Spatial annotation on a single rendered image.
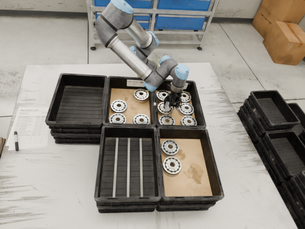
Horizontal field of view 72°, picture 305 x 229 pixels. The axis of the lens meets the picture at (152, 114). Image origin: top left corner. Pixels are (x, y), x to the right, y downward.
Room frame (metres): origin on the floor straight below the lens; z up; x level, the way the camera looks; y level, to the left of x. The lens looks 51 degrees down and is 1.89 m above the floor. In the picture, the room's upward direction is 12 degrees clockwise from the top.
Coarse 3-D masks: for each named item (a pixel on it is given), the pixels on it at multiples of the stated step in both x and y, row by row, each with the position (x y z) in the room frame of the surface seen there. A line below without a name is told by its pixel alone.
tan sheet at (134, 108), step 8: (112, 88) 1.02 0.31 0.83; (112, 96) 0.94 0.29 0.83; (120, 96) 0.96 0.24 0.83; (128, 96) 0.97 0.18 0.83; (128, 104) 0.90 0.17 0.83; (136, 104) 0.92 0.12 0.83; (144, 104) 0.93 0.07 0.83; (128, 112) 0.84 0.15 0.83; (136, 112) 0.85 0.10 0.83; (144, 112) 0.86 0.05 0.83; (128, 120) 0.77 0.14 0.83
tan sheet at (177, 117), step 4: (156, 92) 1.06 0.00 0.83; (188, 92) 1.13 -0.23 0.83; (172, 112) 0.91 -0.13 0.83; (176, 112) 0.92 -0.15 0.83; (160, 116) 0.86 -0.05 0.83; (172, 116) 0.88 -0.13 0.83; (176, 116) 0.88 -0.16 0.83; (180, 116) 0.89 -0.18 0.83; (192, 116) 0.91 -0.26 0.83; (176, 120) 0.85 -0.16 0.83; (176, 124) 0.82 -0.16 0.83
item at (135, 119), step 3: (138, 114) 0.81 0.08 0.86; (141, 114) 0.81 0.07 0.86; (144, 114) 0.82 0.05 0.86; (135, 117) 0.78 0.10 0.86; (138, 117) 0.79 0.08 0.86; (144, 117) 0.80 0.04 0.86; (147, 117) 0.80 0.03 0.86; (135, 120) 0.76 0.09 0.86; (147, 120) 0.78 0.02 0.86; (135, 123) 0.74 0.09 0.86; (138, 123) 0.74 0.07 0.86; (144, 123) 0.75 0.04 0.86; (147, 123) 0.76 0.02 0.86
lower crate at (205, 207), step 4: (156, 208) 0.33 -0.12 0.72; (160, 208) 0.32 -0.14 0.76; (164, 208) 0.32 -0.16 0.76; (168, 208) 0.33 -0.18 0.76; (172, 208) 0.33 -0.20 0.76; (176, 208) 0.34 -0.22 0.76; (180, 208) 0.34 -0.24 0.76; (184, 208) 0.34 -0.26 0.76; (188, 208) 0.35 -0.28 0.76; (192, 208) 0.36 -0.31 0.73; (196, 208) 0.37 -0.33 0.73; (200, 208) 0.37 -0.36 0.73; (204, 208) 0.38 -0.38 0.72; (208, 208) 0.38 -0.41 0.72
